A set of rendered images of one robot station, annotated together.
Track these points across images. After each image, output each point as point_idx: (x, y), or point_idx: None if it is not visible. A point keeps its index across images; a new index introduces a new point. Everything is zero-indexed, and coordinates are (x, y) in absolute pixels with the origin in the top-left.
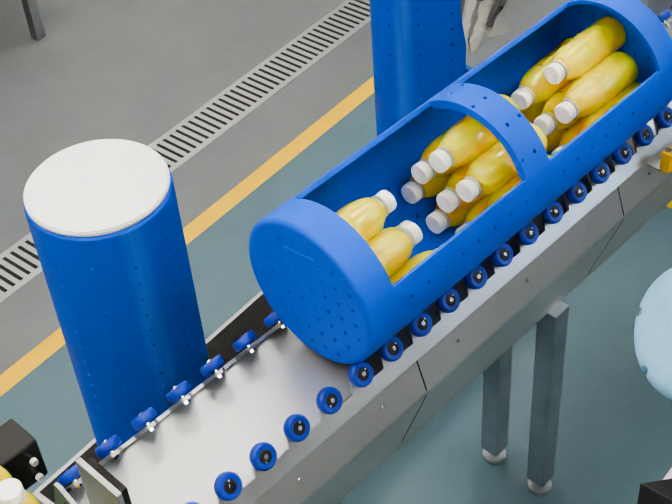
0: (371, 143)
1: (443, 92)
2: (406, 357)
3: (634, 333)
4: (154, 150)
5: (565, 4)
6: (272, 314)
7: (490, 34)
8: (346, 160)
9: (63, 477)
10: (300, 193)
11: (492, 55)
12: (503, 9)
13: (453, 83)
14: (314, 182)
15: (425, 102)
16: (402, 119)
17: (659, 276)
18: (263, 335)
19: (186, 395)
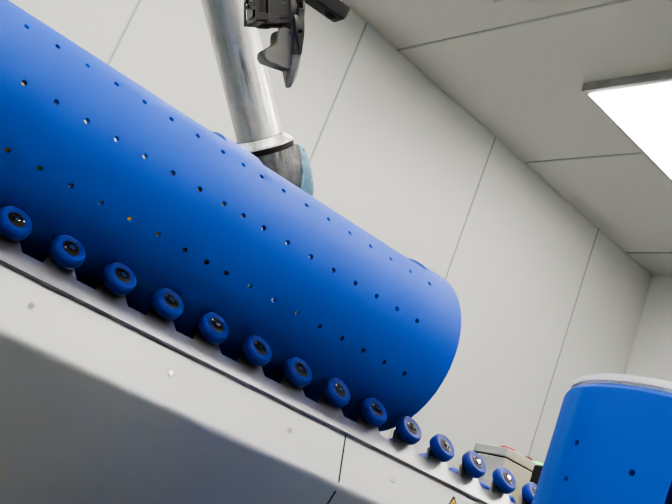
0: (340, 215)
1: (244, 151)
2: None
3: (313, 187)
4: (612, 374)
5: (9, 1)
6: (415, 421)
7: (277, 66)
8: (370, 234)
9: None
10: (419, 266)
11: (156, 97)
12: (270, 40)
13: (223, 140)
14: (404, 257)
15: (262, 168)
16: (297, 189)
17: (308, 158)
18: (418, 454)
19: (495, 485)
